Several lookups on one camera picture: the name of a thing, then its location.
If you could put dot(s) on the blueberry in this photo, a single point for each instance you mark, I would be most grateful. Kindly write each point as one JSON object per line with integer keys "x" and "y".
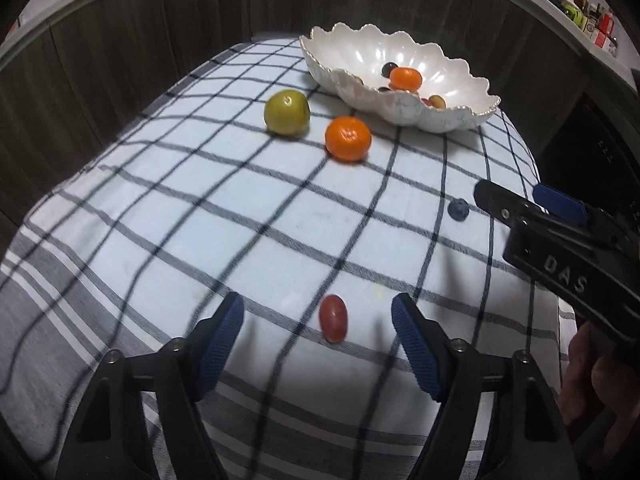
{"x": 458, "y": 209}

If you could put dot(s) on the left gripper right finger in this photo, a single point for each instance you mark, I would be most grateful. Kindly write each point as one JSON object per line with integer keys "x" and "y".
{"x": 526, "y": 437}

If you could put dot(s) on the red grape tomato front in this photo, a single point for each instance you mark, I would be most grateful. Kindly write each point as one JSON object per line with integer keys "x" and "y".
{"x": 333, "y": 319}

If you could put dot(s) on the right hand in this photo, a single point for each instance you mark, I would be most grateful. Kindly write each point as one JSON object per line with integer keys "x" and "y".
{"x": 613, "y": 379}

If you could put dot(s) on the green apple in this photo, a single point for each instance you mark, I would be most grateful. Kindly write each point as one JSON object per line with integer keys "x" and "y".
{"x": 287, "y": 113}

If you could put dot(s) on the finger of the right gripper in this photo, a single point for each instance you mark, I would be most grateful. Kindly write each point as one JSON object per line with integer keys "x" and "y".
{"x": 507, "y": 207}
{"x": 563, "y": 206}

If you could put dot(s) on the orange mandarin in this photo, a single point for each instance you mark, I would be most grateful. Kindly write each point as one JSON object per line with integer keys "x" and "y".
{"x": 406, "y": 79}
{"x": 348, "y": 139}

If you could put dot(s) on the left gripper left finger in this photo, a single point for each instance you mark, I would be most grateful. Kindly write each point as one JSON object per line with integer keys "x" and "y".
{"x": 107, "y": 438}

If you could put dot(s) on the red label sauce bottle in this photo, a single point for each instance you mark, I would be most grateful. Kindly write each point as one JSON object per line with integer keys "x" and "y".
{"x": 604, "y": 34}

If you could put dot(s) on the checkered white cloth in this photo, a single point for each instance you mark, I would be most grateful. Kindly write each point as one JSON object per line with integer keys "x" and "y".
{"x": 197, "y": 198}

